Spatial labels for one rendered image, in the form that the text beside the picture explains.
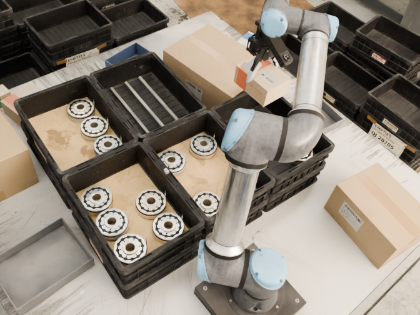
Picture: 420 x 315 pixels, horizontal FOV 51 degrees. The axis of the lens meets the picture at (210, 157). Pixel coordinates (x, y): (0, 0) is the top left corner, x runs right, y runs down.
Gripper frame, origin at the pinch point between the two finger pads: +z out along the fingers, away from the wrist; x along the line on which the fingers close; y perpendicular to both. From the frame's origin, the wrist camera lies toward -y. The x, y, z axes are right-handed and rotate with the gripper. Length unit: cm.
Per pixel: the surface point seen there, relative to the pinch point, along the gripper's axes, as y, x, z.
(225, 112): 8.5, 6.7, 21.7
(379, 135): -22, -88, 69
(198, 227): -27, 50, 17
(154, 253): -26, 66, 17
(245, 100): 7.9, -3.6, 20.0
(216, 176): -10.8, 26.9, 26.9
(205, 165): -4.4, 27.0, 26.9
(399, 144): -33, -88, 65
